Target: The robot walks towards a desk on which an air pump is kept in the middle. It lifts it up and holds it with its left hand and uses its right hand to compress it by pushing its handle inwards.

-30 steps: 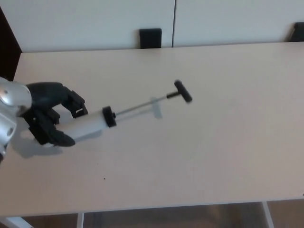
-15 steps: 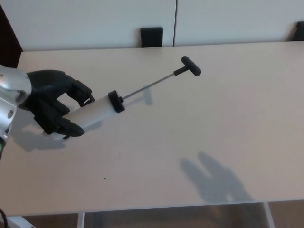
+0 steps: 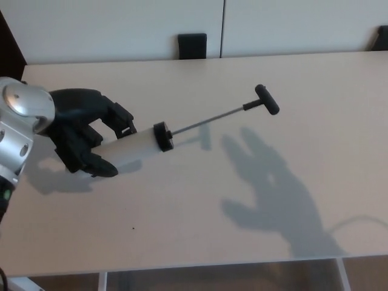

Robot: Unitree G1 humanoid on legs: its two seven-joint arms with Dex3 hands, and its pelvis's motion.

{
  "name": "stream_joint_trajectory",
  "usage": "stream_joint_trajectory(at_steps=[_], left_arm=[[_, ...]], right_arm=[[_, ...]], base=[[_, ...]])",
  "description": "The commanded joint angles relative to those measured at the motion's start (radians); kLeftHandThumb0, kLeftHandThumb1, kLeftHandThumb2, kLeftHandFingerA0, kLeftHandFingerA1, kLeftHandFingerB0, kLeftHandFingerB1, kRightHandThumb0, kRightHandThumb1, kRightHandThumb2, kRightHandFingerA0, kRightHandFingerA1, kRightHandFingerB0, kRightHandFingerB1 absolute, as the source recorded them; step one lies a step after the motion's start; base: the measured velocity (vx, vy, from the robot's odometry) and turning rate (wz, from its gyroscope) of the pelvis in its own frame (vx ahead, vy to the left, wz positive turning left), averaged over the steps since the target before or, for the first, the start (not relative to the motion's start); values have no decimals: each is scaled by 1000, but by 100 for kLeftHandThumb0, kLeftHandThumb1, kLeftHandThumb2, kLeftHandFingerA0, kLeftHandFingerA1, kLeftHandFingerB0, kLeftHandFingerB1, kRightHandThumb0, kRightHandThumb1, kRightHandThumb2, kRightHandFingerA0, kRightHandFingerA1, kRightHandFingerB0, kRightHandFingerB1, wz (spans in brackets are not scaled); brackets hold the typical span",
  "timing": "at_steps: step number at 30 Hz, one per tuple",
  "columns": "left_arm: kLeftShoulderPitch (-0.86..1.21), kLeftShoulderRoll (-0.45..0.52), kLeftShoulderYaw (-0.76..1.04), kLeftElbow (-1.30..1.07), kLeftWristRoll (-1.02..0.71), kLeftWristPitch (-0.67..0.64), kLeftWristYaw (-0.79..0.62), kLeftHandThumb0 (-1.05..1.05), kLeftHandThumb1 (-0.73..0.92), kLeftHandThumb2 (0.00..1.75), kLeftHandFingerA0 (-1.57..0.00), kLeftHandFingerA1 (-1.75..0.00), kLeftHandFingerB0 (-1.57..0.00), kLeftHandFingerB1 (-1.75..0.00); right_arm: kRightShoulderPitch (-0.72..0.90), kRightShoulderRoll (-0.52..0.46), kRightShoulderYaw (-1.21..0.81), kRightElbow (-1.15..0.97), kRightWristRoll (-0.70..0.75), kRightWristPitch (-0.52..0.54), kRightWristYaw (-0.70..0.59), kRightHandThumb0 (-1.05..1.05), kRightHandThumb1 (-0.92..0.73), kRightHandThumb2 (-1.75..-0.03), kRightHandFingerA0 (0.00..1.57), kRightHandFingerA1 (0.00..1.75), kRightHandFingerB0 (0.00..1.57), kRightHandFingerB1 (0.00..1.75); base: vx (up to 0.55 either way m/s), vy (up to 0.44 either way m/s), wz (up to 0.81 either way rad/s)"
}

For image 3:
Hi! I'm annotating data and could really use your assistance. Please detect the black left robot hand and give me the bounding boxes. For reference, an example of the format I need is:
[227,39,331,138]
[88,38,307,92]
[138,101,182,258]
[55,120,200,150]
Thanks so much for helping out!
[33,87,138,179]

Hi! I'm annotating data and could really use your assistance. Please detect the white air pump black handle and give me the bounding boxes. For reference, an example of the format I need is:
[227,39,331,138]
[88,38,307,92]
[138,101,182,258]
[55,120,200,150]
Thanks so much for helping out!
[99,84,281,158]

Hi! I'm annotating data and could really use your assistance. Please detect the dark brown side panel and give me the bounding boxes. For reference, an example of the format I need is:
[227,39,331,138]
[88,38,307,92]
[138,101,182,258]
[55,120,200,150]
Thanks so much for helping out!
[0,8,28,82]

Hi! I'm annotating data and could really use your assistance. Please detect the black bracket, left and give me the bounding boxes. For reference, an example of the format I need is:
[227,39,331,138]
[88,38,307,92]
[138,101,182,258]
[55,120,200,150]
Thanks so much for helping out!
[178,32,209,60]

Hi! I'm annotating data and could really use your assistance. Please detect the white desk leg frame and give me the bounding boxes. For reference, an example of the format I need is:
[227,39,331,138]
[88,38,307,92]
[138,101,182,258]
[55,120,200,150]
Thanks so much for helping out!
[97,272,109,291]
[335,257,352,291]

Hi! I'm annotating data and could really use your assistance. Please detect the white metal frame bar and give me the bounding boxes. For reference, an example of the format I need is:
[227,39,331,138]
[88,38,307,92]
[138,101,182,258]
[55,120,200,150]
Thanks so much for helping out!
[5,275,42,291]

